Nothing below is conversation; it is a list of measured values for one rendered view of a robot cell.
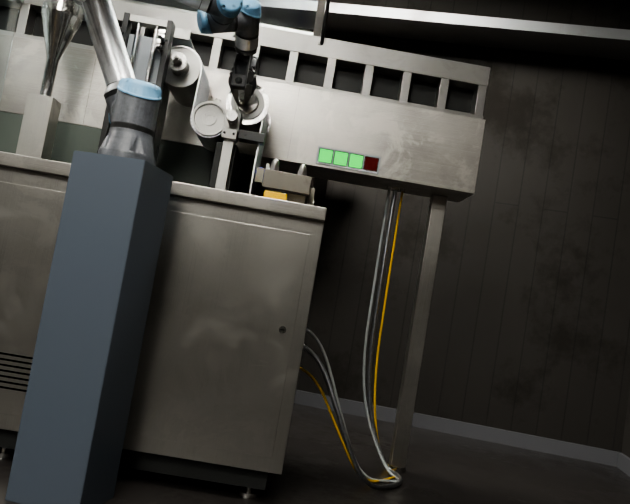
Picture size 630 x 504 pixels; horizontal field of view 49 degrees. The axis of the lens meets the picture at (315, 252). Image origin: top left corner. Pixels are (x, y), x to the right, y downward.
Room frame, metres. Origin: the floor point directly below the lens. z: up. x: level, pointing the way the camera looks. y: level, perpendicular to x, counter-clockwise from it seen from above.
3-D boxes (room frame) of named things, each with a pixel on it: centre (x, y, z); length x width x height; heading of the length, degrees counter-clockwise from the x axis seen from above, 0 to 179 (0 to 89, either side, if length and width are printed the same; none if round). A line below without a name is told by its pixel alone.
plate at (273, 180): (2.51, 0.14, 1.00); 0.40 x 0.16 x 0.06; 1
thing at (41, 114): (2.44, 1.04, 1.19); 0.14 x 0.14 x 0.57
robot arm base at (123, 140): (1.87, 0.55, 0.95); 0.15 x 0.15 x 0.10
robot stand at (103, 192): (1.87, 0.55, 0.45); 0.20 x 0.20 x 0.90; 80
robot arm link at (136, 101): (1.87, 0.55, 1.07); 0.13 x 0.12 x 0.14; 21
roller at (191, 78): (2.47, 0.57, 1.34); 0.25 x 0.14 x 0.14; 1
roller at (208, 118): (2.47, 0.44, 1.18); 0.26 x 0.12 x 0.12; 1
